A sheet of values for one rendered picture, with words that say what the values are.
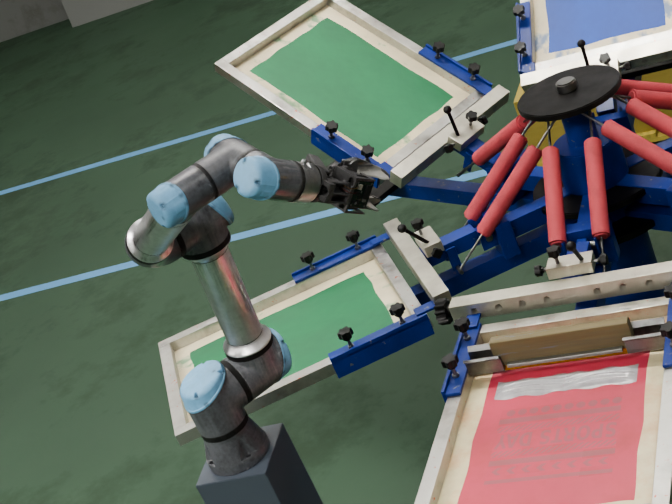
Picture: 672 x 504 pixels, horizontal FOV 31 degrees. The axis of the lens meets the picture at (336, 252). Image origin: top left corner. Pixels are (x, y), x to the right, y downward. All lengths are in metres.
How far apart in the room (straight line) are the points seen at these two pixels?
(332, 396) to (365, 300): 1.49
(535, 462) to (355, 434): 2.10
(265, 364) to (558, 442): 0.70
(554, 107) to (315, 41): 1.24
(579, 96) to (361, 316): 0.91
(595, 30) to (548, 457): 1.97
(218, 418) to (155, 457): 2.65
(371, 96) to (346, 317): 0.96
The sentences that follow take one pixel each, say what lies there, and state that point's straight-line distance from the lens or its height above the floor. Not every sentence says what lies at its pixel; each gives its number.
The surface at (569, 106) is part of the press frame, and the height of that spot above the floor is 1.32.
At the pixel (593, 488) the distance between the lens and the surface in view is 2.79.
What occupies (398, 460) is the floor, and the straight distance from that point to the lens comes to 4.71.
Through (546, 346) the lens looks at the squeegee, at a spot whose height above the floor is 1.02.
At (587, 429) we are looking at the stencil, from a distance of 2.95.
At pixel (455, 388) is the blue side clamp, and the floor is 1.00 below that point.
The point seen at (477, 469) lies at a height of 0.95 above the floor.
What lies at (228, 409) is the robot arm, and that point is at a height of 1.35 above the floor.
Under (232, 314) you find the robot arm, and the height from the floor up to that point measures 1.54.
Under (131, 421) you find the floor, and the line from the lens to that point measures 5.76.
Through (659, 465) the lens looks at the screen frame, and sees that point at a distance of 2.74.
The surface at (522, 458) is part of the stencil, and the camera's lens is 2.93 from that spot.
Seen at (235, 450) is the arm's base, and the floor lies 1.25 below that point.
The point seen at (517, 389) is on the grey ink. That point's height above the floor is 0.96.
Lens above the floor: 2.75
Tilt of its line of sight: 26 degrees down
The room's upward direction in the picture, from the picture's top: 24 degrees counter-clockwise
